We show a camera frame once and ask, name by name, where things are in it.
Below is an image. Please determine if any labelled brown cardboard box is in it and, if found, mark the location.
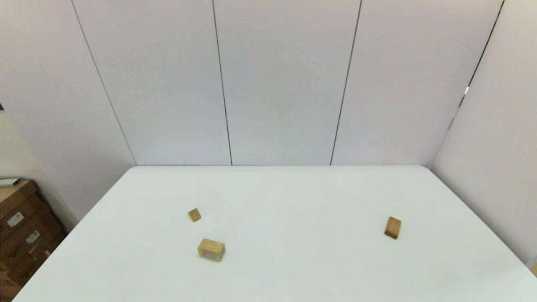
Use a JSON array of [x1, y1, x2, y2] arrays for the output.
[[0, 180, 50, 231], [4, 235, 67, 286], [0, 209, 63, 258]]

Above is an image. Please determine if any arched wooden building block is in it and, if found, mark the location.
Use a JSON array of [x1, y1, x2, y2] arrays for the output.
[[198, 238, 226, 262]]

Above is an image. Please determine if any rectangular wooden building block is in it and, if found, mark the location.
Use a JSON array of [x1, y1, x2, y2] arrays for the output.
[[384, 216, 402, 240]]

